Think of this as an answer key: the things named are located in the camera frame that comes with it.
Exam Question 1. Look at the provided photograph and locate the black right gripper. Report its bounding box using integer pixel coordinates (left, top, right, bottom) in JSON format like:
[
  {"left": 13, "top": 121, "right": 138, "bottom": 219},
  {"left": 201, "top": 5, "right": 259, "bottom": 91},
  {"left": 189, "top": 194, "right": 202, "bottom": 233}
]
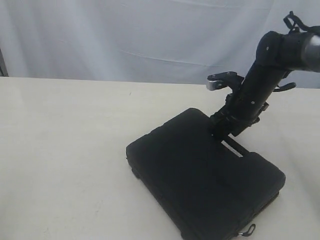
[{"left": 210, "top": 93, "right": 269, "bottom": 138}]

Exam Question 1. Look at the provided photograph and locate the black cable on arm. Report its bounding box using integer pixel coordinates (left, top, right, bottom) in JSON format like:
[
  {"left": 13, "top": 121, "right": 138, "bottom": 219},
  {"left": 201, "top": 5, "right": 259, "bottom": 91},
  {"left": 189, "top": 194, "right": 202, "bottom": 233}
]
[{"left": 271, "top": 10, "right": 320, "bottom": 95}]

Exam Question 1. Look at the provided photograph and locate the white fabric backdrop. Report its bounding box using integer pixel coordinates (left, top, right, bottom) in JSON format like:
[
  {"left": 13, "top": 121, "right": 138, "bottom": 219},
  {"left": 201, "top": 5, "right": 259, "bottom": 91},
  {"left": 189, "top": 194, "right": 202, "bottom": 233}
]
[{"left": 0, "top": 0, "right": 320, "bottom": 84}]

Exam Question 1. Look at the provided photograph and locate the black plastic tool case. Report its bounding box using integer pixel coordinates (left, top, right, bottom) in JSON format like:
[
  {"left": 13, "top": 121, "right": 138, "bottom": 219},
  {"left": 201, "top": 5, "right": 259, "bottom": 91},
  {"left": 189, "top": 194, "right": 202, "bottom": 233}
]
[{"left": 126, "top": 108, "right": 286, "bottom": 240}]

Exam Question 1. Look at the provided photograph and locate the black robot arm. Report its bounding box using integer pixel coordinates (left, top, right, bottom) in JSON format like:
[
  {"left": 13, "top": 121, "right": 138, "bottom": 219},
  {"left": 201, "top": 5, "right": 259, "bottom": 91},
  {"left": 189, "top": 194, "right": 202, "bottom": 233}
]
[{"left": 207, "top": 31, "right": 320, "bottom": 139}]

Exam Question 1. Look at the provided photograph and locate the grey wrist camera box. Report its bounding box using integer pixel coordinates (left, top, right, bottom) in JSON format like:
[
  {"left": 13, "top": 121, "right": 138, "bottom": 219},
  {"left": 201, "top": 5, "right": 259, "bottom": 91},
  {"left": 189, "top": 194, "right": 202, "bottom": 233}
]
[{"left": 206, "top": 71, "right": 245, "bottom": 92}]

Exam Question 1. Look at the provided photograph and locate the yellow tape measure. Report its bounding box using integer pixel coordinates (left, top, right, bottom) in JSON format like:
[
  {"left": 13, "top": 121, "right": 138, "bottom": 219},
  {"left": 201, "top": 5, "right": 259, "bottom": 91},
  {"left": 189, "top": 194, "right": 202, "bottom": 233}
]
[{"left": 236, "top": 223, "right": 256, "bottom": 237}]

